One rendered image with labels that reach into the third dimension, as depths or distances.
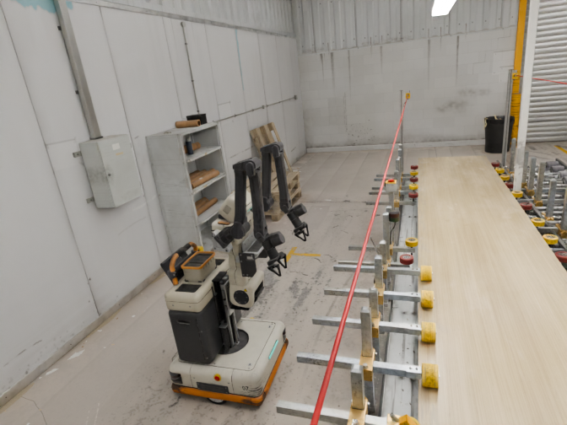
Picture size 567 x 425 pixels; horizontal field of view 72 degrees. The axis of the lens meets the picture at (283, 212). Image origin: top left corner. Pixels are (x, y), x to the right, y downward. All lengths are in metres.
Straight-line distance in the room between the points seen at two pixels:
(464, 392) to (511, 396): 0.15
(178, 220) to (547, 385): 3.81
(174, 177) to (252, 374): 2.53
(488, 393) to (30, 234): 3.15
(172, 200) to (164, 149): 0.58
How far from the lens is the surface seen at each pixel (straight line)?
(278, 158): 2.37
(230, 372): 2.68
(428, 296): 1.96
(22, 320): 3.61
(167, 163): 4.45
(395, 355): 2.16
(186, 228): 4.61
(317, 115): 10.25
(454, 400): 1.58
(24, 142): 3.56
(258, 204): 2.03
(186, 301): 2.50
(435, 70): 9.92
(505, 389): 1.67
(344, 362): 1.59
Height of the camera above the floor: 2.01
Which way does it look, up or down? 19 degrees down
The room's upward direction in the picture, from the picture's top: 7 degrees counter-clockwise
